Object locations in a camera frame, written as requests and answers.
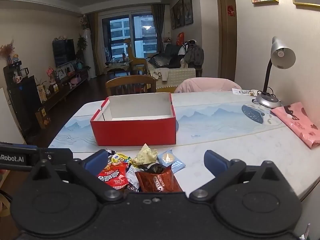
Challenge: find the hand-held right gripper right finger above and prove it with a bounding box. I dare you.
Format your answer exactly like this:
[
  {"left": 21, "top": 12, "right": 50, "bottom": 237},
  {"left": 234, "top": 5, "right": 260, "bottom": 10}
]
[{"left": 189, "top": 150, "right": 288, "bottom": 202}]

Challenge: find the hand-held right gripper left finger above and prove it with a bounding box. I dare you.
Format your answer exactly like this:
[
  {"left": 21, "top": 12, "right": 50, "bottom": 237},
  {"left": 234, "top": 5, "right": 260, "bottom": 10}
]
[{"left": 30, "top": 149, "right": 124, "bottom": 202}]

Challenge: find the yellow cartoon jelly pouch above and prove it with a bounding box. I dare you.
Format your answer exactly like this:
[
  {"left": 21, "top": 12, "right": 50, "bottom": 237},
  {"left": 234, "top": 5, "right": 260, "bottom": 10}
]
[{"left": 111, "top": 152, "right": 132, "bottom": 166}]

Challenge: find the red snack packet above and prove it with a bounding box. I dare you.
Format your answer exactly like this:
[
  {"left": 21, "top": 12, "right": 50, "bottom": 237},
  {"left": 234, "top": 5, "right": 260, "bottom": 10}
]
[{"left": 97, "top": 162, "right": 129, "bottom": 190}]

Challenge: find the white blue snack packet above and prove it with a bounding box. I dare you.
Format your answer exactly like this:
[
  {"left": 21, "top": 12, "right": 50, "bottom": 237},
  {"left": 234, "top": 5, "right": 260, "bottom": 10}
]
[{"left": 125, "top": 165, "right": 142, "bottom": 190}]

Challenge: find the light blue snack packet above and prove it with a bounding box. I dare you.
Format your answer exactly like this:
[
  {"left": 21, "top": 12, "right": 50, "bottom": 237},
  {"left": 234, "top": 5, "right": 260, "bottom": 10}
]
[{"left": 157, "top": 148, "right": 186, "bottom": 173}]

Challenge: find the red cardboard box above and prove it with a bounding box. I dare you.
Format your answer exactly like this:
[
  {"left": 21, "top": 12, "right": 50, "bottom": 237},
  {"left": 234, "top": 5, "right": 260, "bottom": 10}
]
[{"left": 90, "top": 92, "right": 177, "bottom": 147}]

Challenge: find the pale yellow snack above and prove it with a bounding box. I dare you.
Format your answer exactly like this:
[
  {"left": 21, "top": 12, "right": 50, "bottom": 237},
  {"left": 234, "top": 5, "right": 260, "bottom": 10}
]
[{"left": 132, "top": 144, "right": 158, "bottom": 167}]

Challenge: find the mountain print table mat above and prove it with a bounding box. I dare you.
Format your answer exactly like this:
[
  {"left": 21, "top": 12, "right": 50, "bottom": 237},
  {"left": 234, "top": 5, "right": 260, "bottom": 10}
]
[{"left": 54, "top": 102, "right": 285, "bottom": 147}]

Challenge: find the white cabinet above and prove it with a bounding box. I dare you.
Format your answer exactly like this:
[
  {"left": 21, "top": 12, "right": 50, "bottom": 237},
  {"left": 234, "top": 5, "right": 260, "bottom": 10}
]
[{"left": 0, "top": 87, "right": 24, "bottom": 144}]

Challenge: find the brown yellow gift box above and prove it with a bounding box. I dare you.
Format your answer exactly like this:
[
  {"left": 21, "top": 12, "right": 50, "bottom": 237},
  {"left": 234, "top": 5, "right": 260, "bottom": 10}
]
[{"left": 35, "top": 107, "right": 52, "bottom": 130}]

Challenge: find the black drinks machine cabinet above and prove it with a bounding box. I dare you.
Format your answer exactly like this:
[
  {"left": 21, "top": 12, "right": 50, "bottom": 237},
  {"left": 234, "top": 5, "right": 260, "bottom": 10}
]
[{"left": 4, "top": 60, "right": 42, "bottom": 130}]

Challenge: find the cream paper bag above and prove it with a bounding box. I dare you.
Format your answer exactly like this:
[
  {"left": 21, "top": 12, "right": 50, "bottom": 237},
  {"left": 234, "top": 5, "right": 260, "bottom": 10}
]
[{"left": 37, "top": 85, "right": 47, "bottom": 103}]

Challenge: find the dark television cabinet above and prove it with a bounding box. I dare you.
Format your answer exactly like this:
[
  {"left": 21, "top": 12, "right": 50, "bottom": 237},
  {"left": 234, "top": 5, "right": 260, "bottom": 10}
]
[{"left": 35, "top": 66, "right": 91, "bottom": 113}]

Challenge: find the white paper packet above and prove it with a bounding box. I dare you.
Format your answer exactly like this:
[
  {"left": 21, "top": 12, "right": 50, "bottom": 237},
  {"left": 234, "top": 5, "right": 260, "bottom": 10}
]
[{"left": 232, "top": 88, "right": 260, "bottom": 97}]

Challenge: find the pink jacket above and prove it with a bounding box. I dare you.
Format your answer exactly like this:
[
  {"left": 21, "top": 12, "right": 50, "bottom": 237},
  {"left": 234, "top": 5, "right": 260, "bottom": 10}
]
[{"left": 174, "top": 77, "right": 242, "bottom": 93}]

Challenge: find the wooden chair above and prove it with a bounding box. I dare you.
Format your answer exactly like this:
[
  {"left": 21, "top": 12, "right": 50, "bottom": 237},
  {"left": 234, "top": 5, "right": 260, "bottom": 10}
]
[{"left": 105, "top": 75, "right": 157, "bottom": 97}]

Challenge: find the pink flower bouquet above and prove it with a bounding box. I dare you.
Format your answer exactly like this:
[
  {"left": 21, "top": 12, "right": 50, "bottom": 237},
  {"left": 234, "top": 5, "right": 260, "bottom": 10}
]
[{"left": 46, "top": 66, "right": 57, "bottom": 84}]

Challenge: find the cream lace sofa cover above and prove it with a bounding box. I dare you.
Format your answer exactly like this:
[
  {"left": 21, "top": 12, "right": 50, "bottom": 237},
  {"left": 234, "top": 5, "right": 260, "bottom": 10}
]
[{"left": 156, "top": 67, "right": 195, "bottom": 89}]

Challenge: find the pink printed bag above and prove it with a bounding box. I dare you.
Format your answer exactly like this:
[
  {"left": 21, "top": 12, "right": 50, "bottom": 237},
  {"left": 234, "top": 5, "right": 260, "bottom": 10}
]
[{"left": 271, "top": 102, "right": 320, "bottom": 149}]

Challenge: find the wooden coffee table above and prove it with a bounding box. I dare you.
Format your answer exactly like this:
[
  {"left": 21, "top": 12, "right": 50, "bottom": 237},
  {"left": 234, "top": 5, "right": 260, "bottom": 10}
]
[{"left": 104, "top": 60, "right": 133, "bottom": 75}]

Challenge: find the white standing air conditioner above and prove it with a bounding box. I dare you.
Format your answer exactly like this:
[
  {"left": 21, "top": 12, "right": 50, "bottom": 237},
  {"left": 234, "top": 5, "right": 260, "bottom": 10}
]
[{"left": 82, "top": 28, "right": 97, "bottom": 79}]

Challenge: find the yellow wooden armchair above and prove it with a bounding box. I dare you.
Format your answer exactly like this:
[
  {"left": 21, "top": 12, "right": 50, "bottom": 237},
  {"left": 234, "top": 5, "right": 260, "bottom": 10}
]
[{"left": 124, "top": 38, "right": 148, "bottom": 74}]

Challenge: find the dried flower bouquet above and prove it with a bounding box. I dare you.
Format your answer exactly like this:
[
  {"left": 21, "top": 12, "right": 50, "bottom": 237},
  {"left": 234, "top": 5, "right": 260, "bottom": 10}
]
[{"left": 0, "top": 39, "right": 15, "bottom": 64}]

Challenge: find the grey coat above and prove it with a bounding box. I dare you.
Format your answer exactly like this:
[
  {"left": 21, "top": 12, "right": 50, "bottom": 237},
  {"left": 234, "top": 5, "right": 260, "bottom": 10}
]
[{"left": 184, "top": 40, "right": 204, "bottom": 67}]

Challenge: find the television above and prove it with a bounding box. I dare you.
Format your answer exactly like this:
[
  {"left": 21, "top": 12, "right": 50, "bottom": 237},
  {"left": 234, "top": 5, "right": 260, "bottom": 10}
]
[{"left": 52, "top": 39, "right": 76, "bottom": 67}]

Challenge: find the green potted plant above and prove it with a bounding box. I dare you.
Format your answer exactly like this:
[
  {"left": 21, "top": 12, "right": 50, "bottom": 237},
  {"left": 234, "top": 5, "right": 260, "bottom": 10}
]
[{"left": 76, "top": 36, "right": 88, "bottom": 58}]

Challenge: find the dark sofa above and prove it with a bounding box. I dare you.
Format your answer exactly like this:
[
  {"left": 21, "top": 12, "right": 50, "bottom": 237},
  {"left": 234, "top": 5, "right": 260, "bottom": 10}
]
[{"left": 147, "top": 44, "right": 203, "bottom": 93}]

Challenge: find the grey curtain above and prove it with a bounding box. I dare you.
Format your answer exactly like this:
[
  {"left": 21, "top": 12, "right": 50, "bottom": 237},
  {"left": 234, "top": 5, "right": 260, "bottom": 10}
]
[
  {"left": 86, "top": 12, "right": 103, "bottom": 75},
  {"left": 151, "top": 4, "right": 165, "bottom": 53}
]

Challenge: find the wooden door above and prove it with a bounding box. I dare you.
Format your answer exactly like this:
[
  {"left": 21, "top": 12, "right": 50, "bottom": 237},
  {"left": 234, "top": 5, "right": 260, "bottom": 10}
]
[{"left": 215, "top": 0, "right": 237, "bottom": 80}]

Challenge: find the large window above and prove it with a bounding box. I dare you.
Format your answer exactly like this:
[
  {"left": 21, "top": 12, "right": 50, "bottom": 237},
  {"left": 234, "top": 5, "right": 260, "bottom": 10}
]
[{"left": 102, "top": 12, "right": 158, "bottom": 62}]

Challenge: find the grey desk lamp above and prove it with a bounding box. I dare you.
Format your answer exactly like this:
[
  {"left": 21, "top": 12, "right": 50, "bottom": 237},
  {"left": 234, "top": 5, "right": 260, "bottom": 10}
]
[{"left": 252, "top": 36, "right": 296, "bottom": 109}]

